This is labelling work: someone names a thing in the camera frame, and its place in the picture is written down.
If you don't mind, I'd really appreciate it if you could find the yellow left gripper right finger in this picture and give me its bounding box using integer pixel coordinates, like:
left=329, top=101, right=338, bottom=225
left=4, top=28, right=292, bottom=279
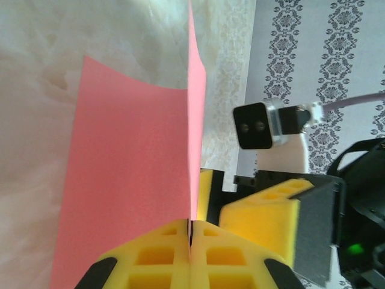
left=191, top=219, right=305, bottom=289

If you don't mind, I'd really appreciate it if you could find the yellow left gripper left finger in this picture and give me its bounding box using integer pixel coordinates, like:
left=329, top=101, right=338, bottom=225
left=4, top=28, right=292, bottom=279
left=75, top=219, right=192, bottom=289

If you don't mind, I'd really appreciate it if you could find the pink paper sheet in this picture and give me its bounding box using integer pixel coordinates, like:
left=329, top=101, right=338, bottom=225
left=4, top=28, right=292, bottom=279
left=49, top=0, right=208, bottom=289

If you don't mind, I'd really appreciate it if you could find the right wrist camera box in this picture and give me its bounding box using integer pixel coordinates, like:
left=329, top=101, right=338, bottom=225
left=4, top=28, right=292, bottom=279
left=233, top=98, right=313, bottom=151

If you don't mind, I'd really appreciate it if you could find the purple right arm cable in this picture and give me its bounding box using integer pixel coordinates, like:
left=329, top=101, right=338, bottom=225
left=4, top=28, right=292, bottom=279
left=311, top=92, right=385, bottom=123

